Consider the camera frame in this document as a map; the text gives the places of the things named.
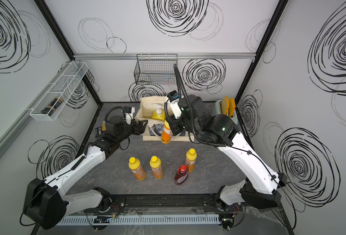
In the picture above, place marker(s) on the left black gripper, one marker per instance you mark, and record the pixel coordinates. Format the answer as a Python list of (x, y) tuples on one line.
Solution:
[(141, 129)]

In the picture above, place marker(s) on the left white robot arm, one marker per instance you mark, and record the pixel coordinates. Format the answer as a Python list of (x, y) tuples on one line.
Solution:
[(47, 202)]

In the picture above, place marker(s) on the red liquid bottle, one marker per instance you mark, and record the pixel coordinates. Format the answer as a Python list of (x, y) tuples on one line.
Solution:
[(181, 175)]

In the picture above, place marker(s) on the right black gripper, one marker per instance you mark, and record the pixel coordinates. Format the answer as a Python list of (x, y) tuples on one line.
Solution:
[(175, 128)]

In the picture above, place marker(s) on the white wire wall shelf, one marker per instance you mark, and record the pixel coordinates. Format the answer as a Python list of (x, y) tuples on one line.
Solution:
[(69, 86)]

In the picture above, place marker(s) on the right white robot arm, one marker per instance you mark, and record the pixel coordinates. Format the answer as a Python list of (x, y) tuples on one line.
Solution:
[(260, 187)]

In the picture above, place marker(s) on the orange bottle yellow cap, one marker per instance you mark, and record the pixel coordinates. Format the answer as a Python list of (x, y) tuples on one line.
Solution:
[(191, 157), (136, 168), (166, 134), (156, 167)]

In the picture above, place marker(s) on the black wire wall basket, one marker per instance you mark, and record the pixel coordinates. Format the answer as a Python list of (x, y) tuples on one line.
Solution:
[(155, 68)]

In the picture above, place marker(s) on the cream canvas shopping bag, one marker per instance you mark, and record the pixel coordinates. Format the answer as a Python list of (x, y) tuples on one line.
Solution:
[(148, 106)]

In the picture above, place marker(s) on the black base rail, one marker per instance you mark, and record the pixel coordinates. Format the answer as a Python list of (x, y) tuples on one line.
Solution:
[(122, 203)]

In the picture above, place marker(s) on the yellow pump soap bottle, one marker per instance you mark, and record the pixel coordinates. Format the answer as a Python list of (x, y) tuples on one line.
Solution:
[(159, 113)]

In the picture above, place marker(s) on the yellow black small device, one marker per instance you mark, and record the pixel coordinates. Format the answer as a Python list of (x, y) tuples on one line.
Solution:
[(100, 130)]

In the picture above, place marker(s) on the orange toast slice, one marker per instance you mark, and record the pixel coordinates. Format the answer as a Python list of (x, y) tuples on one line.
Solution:
[(232, 106)]

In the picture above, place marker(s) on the grey slotted cable duct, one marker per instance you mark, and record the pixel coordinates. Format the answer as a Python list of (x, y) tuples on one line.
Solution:
[(174, 219)]

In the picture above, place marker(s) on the yellow toast slice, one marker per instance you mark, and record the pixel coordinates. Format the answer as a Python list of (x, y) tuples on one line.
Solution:
[(225, 106)]

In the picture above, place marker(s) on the dark bottle in shelf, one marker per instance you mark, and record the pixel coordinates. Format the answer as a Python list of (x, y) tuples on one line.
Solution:
[(52, 106)]

